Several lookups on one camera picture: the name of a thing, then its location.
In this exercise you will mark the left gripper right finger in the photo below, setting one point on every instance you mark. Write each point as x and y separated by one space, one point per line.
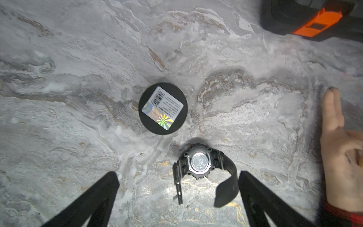
260 202

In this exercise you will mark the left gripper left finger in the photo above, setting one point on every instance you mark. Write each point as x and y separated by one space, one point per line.
94 205

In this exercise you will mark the black wrist watch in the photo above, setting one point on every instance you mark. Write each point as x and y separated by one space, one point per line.
198 161

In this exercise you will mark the red plaid sleeved forearm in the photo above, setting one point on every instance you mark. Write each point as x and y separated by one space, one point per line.
335 217

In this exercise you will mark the mannequin hand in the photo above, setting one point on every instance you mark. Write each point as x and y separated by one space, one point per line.
342 157

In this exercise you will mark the black round disc with label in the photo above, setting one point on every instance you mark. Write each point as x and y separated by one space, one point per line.
163 108

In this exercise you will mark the black plastic tool case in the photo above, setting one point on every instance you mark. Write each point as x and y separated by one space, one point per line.
314 20

